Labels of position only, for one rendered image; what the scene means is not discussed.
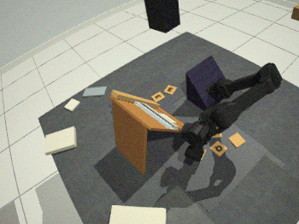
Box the cream flat rectangular block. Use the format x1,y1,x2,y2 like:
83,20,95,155
44,127,76,156

